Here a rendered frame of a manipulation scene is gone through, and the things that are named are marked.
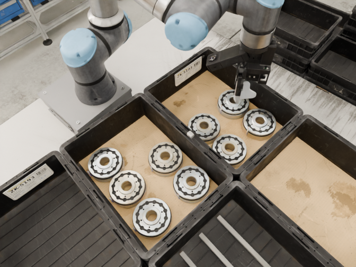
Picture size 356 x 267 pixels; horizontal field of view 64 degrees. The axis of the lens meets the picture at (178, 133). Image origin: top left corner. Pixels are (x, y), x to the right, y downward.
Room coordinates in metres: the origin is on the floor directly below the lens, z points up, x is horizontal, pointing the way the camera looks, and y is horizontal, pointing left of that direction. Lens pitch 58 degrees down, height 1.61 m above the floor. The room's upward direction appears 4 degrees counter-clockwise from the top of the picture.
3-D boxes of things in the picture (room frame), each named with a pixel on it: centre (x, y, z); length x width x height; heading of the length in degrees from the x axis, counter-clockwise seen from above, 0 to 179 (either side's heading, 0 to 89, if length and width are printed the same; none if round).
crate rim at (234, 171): (0.53, -0.14, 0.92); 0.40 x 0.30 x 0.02; 38
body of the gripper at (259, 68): (0.54, -0.21, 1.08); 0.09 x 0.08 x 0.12; 77
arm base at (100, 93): (0.72, 0.29, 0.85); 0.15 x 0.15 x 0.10
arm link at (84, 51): (0.73, 0.29, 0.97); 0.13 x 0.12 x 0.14; 145
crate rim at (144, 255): (0.34, 0.10, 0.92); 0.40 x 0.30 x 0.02; 38
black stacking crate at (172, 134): (0.34, 0.10, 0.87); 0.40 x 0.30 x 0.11; 38
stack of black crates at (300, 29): (1.34, -0.71, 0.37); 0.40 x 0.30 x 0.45; 44
